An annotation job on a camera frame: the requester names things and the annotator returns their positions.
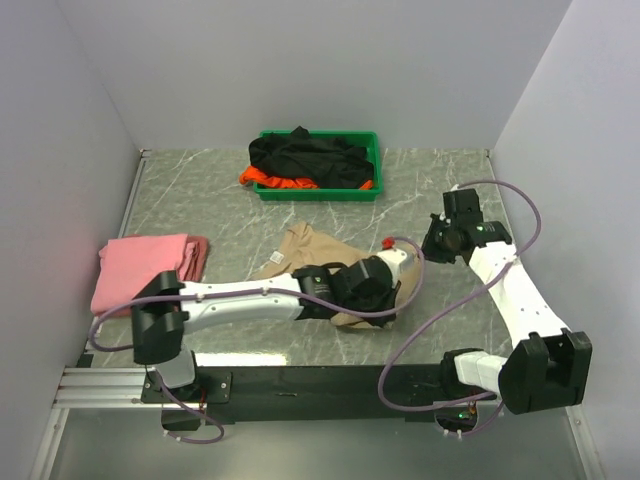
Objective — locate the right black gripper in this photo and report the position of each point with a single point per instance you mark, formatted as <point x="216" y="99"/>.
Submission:
<point x="429" y="247"/>

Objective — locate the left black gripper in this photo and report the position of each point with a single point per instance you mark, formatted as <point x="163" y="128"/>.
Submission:
<point x="390" y="294"/>

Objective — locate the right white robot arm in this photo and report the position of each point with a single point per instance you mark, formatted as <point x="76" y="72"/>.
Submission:
<point x="549" y="364"/>

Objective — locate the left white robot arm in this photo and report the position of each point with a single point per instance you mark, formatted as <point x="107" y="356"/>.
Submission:
<point x="167" y="309"/>

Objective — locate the black t shirt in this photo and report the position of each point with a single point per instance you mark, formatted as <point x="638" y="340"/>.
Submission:
<point x="300" y="154"/>

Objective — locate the green plastic bin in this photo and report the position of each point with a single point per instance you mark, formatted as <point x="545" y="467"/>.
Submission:
<point x="367" y="139"/>

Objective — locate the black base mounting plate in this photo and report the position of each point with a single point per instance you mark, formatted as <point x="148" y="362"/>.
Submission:
<point x="298" y="393"/>

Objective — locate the orange t shirt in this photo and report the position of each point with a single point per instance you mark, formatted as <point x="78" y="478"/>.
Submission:
<point x="254" y="176"/>

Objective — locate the light pink folded t shirt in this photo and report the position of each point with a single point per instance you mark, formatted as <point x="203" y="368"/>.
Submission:
<point x="128" y="264"/>

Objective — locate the aluminium rail frame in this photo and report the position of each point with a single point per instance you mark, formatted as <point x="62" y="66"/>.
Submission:
<point x="100" y="429"/>

